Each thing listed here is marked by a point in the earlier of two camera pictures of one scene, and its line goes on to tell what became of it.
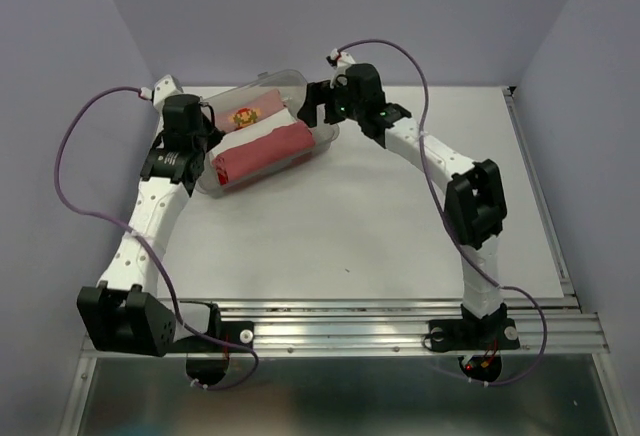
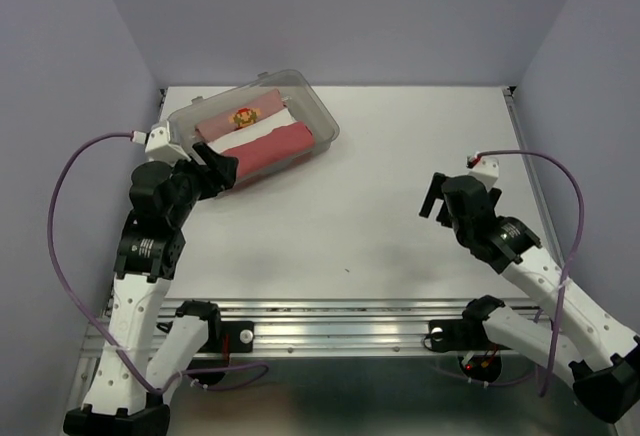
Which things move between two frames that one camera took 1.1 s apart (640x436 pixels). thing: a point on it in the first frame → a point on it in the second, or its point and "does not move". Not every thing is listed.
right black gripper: (319, 93) → (435, 190)
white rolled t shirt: (246, 132) does not move
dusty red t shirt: (276, 145) does not move
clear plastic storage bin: (264, 140) does not move
